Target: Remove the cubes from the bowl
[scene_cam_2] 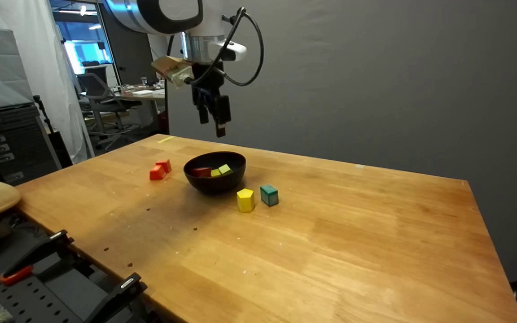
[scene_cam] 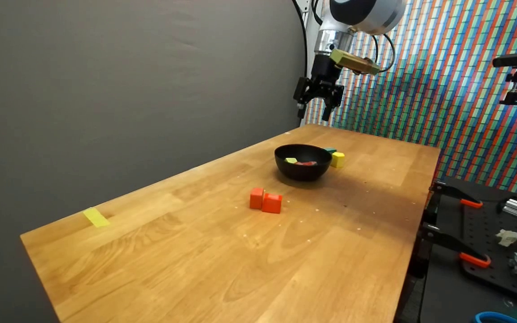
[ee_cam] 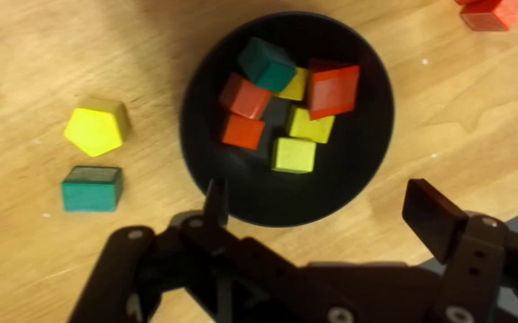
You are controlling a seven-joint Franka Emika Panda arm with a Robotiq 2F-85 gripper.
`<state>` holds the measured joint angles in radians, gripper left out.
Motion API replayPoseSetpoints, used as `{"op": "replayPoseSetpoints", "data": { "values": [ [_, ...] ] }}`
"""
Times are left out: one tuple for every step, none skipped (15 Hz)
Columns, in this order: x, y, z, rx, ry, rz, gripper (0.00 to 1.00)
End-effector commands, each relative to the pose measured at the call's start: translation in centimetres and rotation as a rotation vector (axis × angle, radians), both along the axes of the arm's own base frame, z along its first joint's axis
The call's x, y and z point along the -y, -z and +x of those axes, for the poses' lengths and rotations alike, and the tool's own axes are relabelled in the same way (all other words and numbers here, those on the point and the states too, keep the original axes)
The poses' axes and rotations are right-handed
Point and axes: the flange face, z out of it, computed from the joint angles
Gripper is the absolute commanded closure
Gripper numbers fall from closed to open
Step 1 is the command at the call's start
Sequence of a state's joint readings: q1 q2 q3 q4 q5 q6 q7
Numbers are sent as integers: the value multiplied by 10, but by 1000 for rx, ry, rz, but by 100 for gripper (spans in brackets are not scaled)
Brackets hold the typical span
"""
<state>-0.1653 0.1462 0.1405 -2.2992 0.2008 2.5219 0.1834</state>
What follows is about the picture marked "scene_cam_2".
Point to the white fabric curtain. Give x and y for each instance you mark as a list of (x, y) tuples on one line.
[(36, 55)]

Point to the black stand leg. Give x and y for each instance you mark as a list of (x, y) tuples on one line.
[(54, 141)]

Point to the black perforated breadboard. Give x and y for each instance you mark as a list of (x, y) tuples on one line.
[(54, 294)]

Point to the yellow tape strip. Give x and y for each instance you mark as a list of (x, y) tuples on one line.
[(165, 141)]

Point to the white desk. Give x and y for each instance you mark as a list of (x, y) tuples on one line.
[(141, 95)]

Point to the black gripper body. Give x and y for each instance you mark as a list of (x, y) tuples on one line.
[(206, 78)]

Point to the black round bowl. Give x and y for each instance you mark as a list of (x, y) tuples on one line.
[(213, 184)]

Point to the teal wooden cube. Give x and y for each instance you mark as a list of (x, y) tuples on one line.
[(269, 197)]

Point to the bright blue monitor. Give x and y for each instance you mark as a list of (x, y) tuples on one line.
[(86, 53)]

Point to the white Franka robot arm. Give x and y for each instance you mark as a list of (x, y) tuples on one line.
[(174, 19)]

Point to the grey collapsible backdrop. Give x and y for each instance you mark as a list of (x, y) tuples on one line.
[(359, 91)]

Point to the black labelled cabinet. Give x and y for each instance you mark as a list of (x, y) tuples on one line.
[(7, 145)]

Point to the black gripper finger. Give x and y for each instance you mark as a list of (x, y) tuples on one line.
[(203, 109), (222, 118)]

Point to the dark office chair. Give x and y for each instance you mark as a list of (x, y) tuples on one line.
[(98, 105)]

